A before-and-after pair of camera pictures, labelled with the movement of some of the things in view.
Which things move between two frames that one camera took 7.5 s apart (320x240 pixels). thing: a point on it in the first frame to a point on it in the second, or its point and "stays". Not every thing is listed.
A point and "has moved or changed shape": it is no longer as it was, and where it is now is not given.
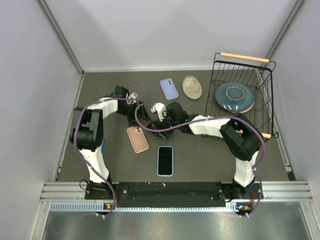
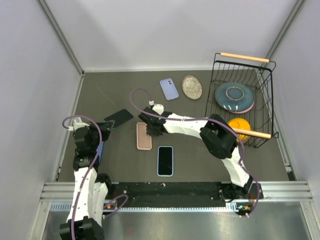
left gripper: x=132 y=120 to x=105 y=128
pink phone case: x=137 y=139 has moved or changed shape
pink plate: x=245 y=110 stays
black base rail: x=174 y=194 stays
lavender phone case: x=169 y=89 stays
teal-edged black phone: x=164 y=135 has moved or changed shape
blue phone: x=101 y=146 stays
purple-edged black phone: x=165 y=161 stays
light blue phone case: x=158 y=161 stays
